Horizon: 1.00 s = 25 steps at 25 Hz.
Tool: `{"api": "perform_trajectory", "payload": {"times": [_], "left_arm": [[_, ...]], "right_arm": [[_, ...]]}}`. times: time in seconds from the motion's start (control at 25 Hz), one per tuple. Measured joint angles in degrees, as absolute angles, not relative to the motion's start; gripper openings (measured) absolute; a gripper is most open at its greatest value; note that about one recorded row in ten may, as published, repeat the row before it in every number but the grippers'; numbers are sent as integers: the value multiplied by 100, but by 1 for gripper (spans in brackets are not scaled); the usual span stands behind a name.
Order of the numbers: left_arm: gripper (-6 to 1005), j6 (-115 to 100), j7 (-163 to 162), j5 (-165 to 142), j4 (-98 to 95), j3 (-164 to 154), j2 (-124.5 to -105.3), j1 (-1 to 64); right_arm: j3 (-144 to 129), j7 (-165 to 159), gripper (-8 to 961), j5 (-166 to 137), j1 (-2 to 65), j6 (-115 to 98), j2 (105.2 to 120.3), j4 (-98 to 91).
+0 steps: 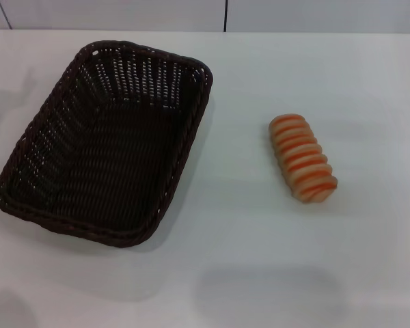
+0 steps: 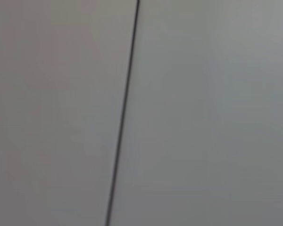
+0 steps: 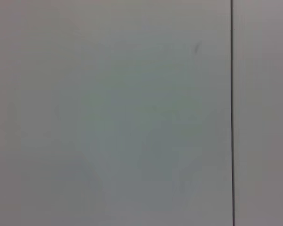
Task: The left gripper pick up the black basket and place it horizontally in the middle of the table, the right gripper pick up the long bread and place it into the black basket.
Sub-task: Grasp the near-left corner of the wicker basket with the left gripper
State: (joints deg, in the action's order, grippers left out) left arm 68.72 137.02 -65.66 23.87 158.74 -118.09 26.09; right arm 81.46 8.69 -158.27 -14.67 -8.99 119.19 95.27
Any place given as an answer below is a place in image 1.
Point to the dark brown woven basket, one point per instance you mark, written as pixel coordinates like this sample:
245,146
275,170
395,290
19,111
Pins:
102,164

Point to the orange striped bread roll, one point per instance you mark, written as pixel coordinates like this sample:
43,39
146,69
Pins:
302,157

